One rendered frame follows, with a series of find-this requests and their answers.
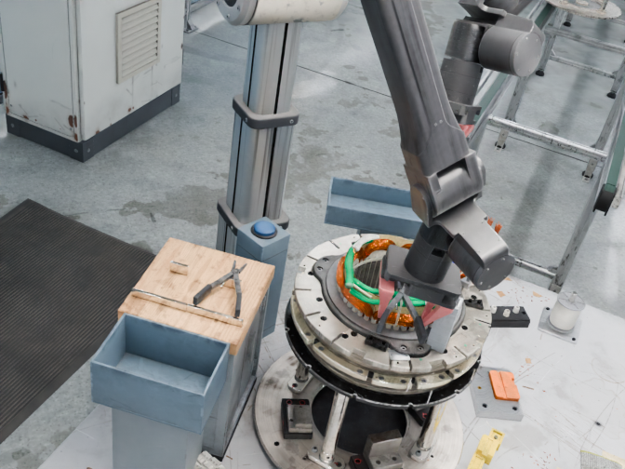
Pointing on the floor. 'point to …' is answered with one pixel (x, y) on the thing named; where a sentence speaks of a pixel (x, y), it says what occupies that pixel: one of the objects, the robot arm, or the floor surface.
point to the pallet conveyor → (605, 187)
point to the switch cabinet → (87, 69)
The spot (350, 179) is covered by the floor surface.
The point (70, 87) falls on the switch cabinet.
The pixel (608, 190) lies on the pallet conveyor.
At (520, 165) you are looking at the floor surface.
